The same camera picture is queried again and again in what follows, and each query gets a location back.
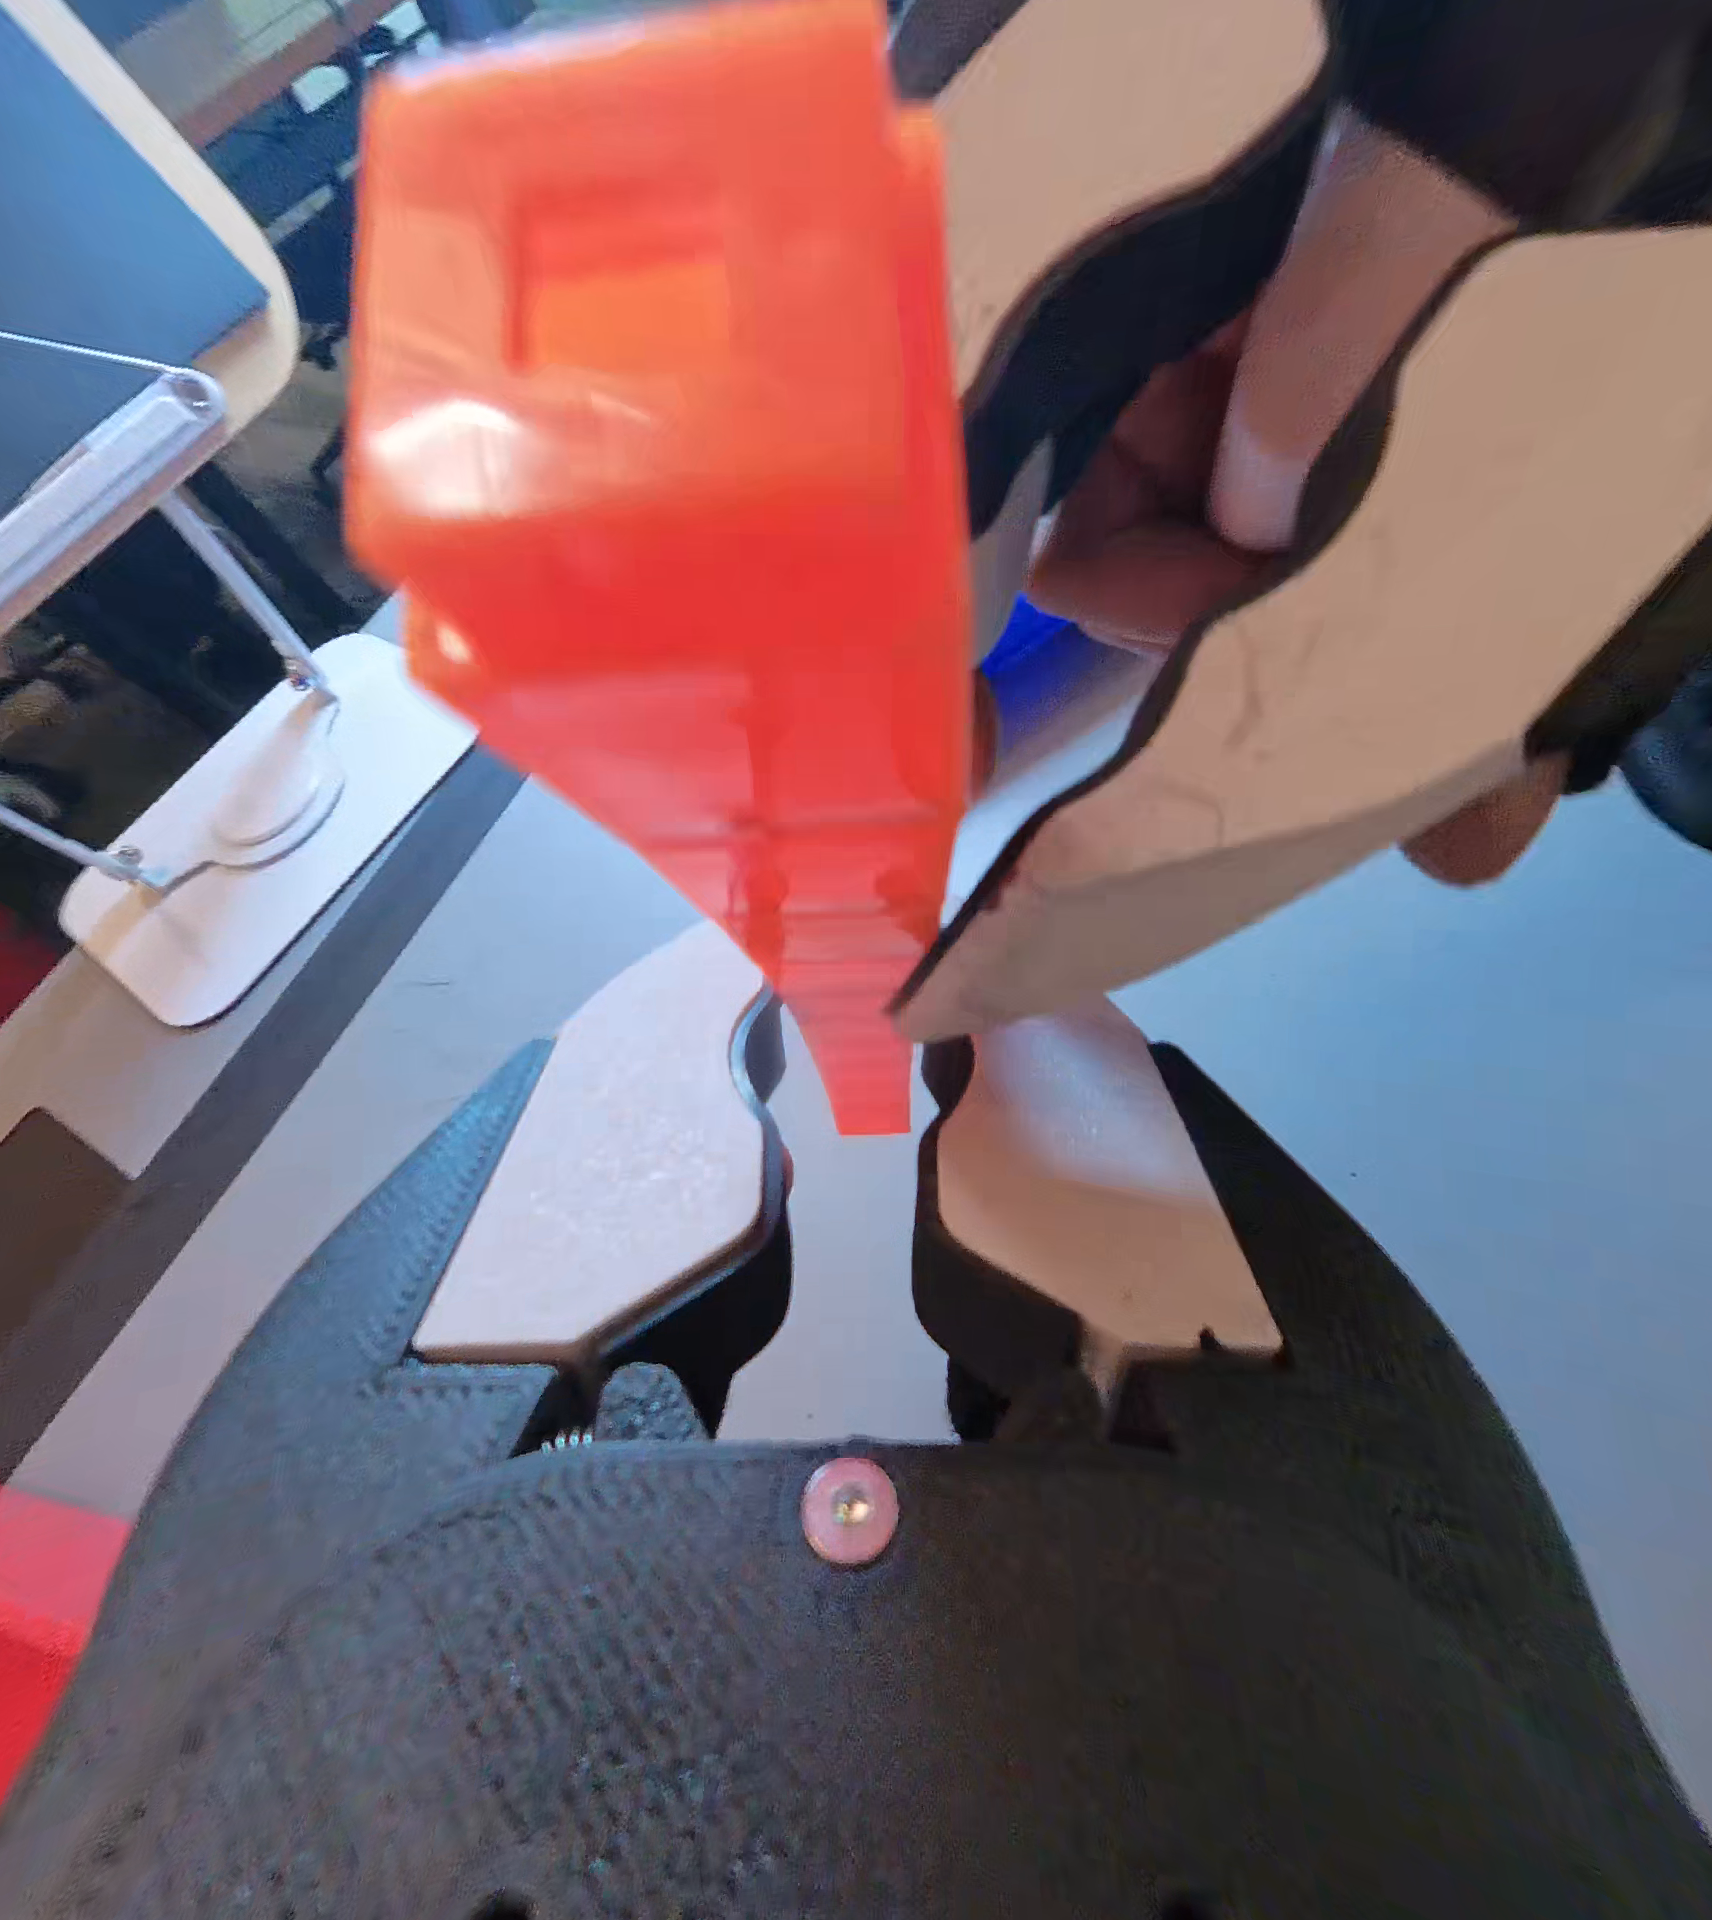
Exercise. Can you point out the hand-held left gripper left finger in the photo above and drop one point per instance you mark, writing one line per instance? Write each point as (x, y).
(600, 1201)

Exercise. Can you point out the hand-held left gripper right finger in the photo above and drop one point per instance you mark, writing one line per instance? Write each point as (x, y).
(1080, 1201)

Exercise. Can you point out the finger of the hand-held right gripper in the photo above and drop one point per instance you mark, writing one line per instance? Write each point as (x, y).
(1471, 600)
(1096, 150)

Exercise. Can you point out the blue storage bin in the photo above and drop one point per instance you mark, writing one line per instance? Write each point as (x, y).
(1021, 644)

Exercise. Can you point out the orange segmented plastic bar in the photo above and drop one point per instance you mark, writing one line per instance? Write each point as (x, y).
(646, 524)

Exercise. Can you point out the wooden desk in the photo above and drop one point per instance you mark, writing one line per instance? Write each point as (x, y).
(241, 60)

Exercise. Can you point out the black board book stand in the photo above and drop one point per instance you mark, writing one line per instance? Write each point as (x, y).
(47, 195)

